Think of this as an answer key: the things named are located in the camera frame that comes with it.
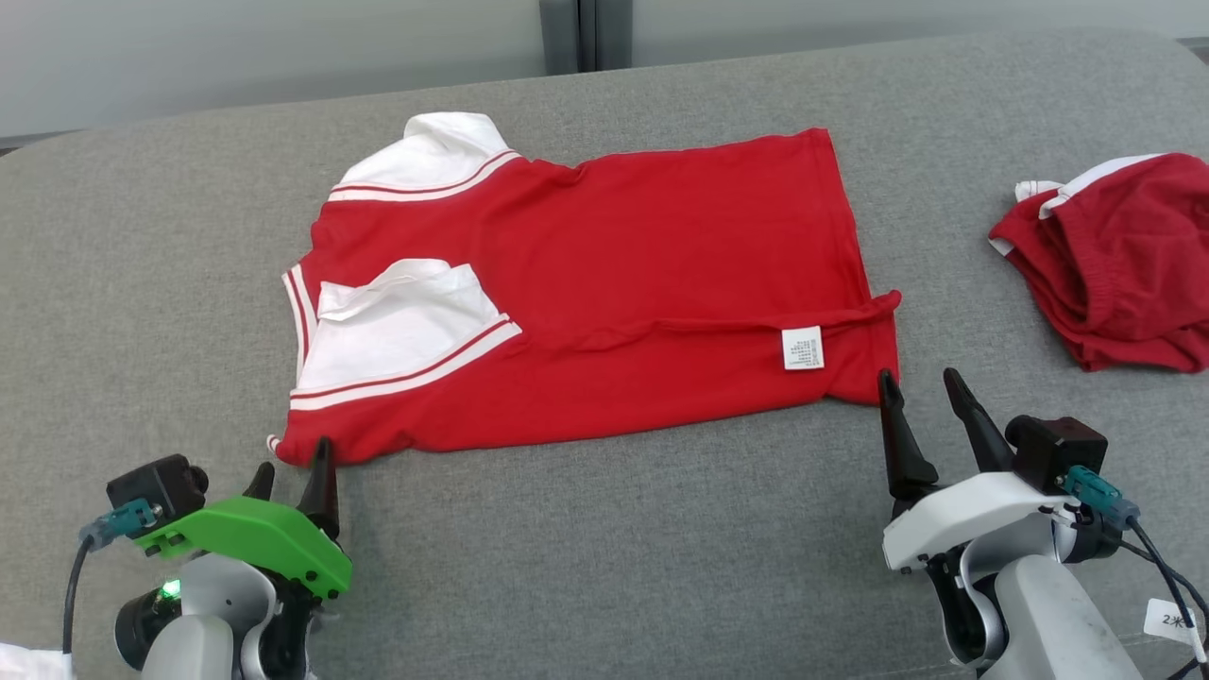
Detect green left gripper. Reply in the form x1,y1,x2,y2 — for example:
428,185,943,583
132,436,354,602

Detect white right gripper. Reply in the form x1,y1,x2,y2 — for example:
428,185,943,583
877,367,1079,572

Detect red white basketball shorts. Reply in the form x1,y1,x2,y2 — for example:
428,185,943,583
988,152,1209,374

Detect red white basketball jersey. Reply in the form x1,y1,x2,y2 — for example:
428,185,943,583
267,111,903,468

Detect teal right camera connector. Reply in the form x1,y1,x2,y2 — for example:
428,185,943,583
1058,465,1142,532

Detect teal camera connector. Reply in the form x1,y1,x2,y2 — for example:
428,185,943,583
1058,465,1142,532
78,499,162,553

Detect teal left camera connector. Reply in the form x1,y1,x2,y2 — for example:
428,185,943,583
78,499,162,553

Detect black left camera cable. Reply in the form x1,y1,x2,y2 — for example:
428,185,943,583
61,538,95,657

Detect black camera cable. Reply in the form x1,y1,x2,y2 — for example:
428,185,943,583
61,538,95,657
1124,519,1209,680

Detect black right camera cable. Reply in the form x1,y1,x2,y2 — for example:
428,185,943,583
1124,519,1209,680

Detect white printed cable label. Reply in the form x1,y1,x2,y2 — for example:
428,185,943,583
1143,598,1200,648

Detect white crumpled cable tag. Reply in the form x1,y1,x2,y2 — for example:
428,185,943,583
0,642,75,680

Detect grey partition post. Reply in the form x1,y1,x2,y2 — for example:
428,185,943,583
540,0,632,75

